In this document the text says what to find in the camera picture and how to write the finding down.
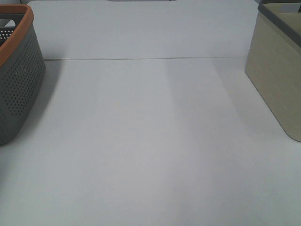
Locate beige basket grey rim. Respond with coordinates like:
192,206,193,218
245,0,301,141

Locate grey perforated basket orange rim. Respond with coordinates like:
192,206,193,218
0,4,46,145

